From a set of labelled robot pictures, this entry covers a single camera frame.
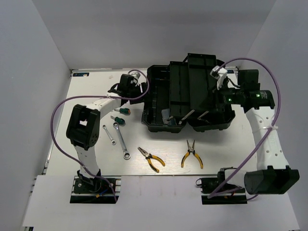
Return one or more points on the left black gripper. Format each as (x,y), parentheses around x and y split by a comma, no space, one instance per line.
(144,87)

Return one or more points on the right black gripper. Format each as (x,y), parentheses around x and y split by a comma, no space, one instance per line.
(218,99)

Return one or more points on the black plastic toolbox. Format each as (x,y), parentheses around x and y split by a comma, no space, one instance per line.
(183,93)

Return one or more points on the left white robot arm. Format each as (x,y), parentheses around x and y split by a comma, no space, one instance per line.
(84,124)

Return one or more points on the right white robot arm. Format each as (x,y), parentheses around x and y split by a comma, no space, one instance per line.
(265,170)

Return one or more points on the green orange stubby screwdriver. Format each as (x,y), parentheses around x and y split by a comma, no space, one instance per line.
(124,111)

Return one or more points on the short silver combination wrench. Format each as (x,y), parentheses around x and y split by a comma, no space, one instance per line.
(113,142)

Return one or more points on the right yellow needle-nose pliers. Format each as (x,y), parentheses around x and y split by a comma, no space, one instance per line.
(191,150)

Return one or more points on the yellow needle-nose pliers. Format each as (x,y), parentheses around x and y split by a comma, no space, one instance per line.
(191,150)
(148,156)

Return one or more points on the long silver combination wrench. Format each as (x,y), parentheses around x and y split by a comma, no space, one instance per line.
(126,154)

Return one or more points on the left yellow needle-nose pliers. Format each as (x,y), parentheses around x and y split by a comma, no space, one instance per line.
(148,156)

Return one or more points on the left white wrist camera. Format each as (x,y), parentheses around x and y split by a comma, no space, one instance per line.
(136,75)

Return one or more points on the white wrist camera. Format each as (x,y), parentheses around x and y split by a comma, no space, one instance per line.
(136,75)
(220,74)

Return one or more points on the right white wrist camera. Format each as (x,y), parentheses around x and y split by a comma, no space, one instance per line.
(220,74)

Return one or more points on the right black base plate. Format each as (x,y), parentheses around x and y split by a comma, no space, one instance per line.
(228,195)

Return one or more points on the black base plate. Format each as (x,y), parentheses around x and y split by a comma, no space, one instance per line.
(228,195)
(82,193)

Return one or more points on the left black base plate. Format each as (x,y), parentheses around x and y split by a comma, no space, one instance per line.
(82,193)

